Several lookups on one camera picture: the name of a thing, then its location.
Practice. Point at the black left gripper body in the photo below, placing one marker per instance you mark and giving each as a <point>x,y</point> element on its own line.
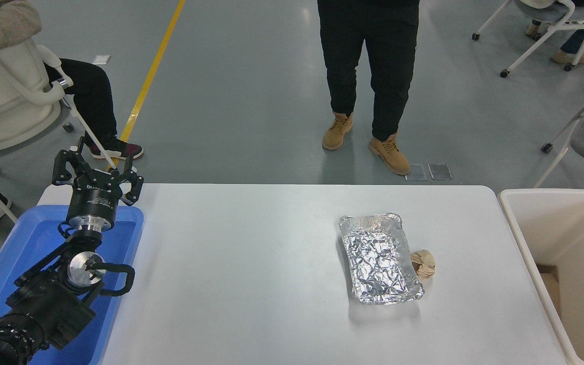
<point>94,200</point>

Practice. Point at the foil tray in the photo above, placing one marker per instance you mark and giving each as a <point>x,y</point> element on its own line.
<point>378,258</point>

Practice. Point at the metal floor plate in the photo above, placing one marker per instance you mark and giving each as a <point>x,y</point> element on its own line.
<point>440,171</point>
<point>416,172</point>

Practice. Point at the blue plastic tray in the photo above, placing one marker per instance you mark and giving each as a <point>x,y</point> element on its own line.
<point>28,243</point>

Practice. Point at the seated person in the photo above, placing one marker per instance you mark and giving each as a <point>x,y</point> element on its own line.
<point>578,40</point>
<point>89,96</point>

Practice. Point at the white paper scrap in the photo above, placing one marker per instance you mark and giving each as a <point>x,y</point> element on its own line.
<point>101,59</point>

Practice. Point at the standing person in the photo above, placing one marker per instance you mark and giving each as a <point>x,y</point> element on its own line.
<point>368,56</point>

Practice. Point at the crumpled tan paper ball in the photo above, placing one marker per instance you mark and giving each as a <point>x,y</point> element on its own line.
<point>425,266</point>

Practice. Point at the large pale bin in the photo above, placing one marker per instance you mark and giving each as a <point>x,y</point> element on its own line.
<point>550,228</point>

